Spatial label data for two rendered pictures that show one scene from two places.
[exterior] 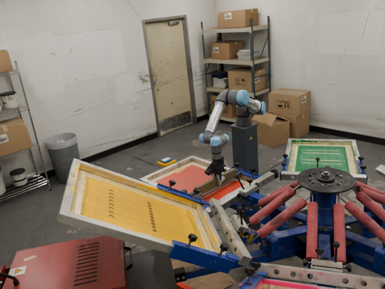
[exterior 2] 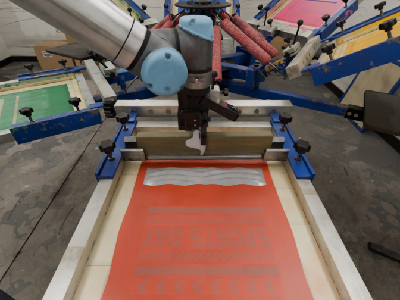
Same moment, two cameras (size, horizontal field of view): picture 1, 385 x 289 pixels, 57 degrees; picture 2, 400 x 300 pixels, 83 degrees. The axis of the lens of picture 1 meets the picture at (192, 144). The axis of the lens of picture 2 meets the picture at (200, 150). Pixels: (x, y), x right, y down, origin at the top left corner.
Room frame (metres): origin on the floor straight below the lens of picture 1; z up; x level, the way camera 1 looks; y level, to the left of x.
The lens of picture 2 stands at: (2.80, 0.20, 1.44)
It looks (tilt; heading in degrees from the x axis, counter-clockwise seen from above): 39 degrees down; 220
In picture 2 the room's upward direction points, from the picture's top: straight up
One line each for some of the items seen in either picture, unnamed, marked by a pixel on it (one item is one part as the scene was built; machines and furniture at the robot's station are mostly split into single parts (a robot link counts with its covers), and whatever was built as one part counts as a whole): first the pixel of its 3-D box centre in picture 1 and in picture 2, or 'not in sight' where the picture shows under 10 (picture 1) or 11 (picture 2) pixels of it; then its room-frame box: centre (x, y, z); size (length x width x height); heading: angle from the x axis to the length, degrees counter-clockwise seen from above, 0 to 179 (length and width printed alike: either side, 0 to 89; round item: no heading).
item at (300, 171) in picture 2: not in sight; (287, 149); (2.16, 0.04, 0.98); 0.30 x 0.05 x 0.07; 40
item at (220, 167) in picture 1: (217, 164); (194, 106); (2.38, -0.17, 1.15); 0.09 x 0.08 x 0.12; 130
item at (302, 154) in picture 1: (321, 155); (24, 84); (2.56, -1.00, 1.05); 1.08 x 0.61 x 0.23; 160
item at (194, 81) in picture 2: (216, 155); (196, 78); (2.38, -0.16, 1.23); 0.08 x 0.08 x 0.05
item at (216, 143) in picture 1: (216, 144); (194, 44); (2.38, -0.17, 1.31); 0.09 x 0.08 x 0.11; 147
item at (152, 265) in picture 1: (211, 266); (314, 102); (1.60, -0.03, 0.91); 1.34 x 0.40 x 0.08; 100
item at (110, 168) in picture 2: (244, 175); (121, 149); (2.52, -0.38, 0.98); 0.30 x 0.05 x 0.07; 40
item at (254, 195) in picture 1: (255, 198); not in sight; (2.09, -0.38, 1.02); 0.17 x 0.06 x 0.05; 40
